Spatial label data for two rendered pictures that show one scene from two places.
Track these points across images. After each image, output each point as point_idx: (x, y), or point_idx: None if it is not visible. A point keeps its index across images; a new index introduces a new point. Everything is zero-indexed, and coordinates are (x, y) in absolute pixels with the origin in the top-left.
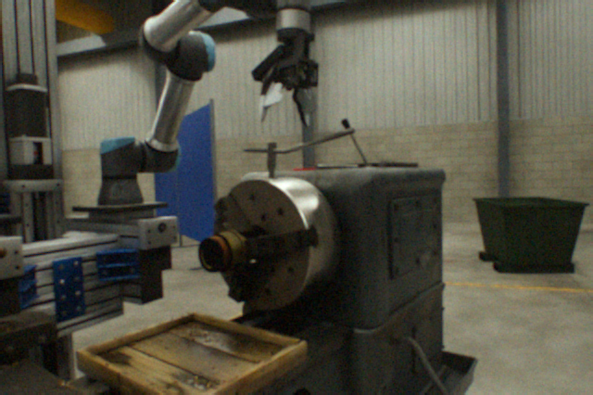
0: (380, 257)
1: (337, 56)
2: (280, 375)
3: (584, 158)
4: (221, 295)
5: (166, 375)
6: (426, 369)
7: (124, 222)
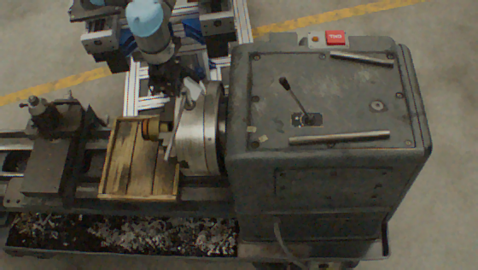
0: (245, 194)
1: None
2: (155, 202)
3: None
4: None
5: (122, 163)
6: (280, 245)
7: (201, 2)
